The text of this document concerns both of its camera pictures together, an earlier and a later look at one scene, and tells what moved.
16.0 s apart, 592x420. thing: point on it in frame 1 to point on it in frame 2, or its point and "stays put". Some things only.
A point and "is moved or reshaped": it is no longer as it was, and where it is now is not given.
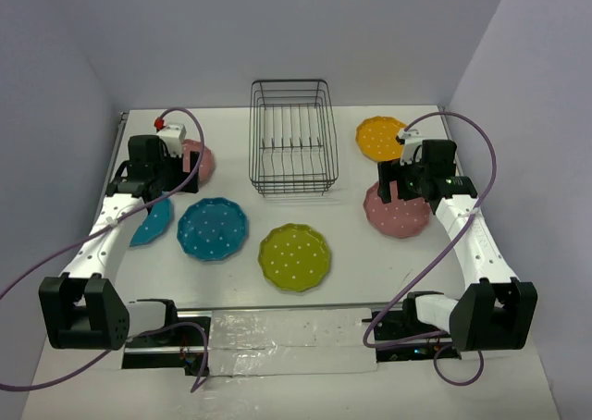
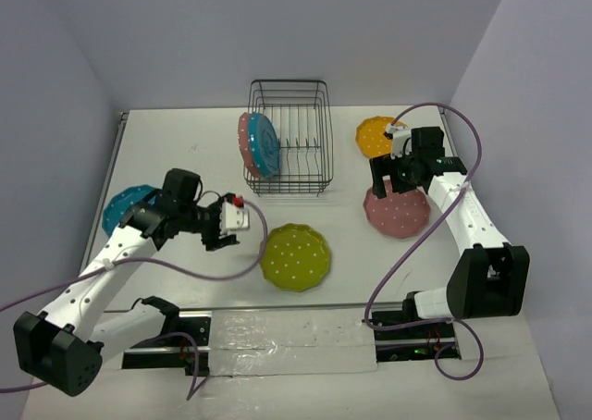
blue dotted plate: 213,228 is moved or reshaped
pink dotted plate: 207,166 to 243,133
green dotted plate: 293,257 stays put
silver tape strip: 288,341 stays put
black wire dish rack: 293,146 stays put
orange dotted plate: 376,139 stays put
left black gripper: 178,165 to 212,240
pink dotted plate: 400,218 stays put
